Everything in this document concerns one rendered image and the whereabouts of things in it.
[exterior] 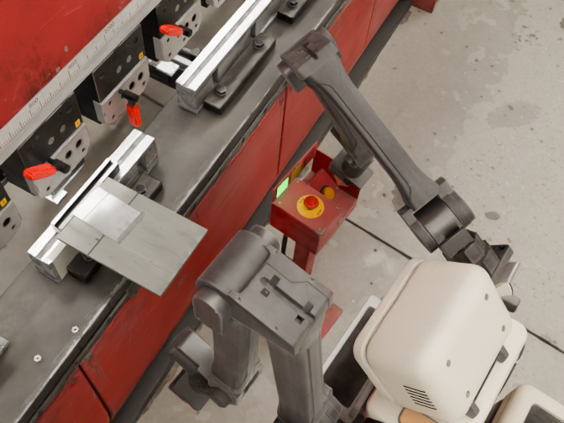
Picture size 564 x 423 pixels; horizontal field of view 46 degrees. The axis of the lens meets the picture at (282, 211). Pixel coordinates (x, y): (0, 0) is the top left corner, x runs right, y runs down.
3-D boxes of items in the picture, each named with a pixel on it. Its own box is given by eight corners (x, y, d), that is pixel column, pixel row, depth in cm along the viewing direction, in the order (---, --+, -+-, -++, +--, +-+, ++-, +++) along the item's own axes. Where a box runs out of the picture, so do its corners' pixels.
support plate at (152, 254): (160, 297, 134) (160, 295, 134) (57, 239, 140) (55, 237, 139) (207, 232, 143) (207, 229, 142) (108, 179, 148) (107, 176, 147)
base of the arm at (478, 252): (487, 298, 115) (514, 249, 120) (462, 266, 112) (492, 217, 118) (450, 298, 122) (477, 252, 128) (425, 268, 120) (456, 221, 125)
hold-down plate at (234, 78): (220, 116, 174) (220, 108, 172) (203, 107, 175) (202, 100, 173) (275, 46, 188) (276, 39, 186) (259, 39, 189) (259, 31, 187)
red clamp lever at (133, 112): (139, 130, 136) (133, 99, 127) (122, 122, 136) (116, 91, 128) (144, 124, 136) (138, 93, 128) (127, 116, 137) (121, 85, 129)
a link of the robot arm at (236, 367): (228, 317, 67) (288, 242, 72) (184, 287, 68) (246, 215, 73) (229, 420, 104) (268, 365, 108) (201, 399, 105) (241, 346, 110)
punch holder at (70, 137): (43, 203, 123) (18, 151, 109) (7, 183, 124) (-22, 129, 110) (92, 148, 130) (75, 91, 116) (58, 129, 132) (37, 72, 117)
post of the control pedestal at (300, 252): (298, 303, 230) (315, 227, 183) (285, 295, 231) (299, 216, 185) (307, 292, 232) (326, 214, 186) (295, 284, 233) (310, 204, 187)
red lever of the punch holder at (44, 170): (35, 174, 109) (71, 164, 118) (16, 164, 110) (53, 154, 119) (33, 184, 110) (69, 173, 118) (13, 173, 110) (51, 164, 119)
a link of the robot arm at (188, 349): (229, 409, 101) (262, 364, 105) (174, 360, 99) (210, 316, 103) (204, 406, 111) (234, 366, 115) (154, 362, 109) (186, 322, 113)
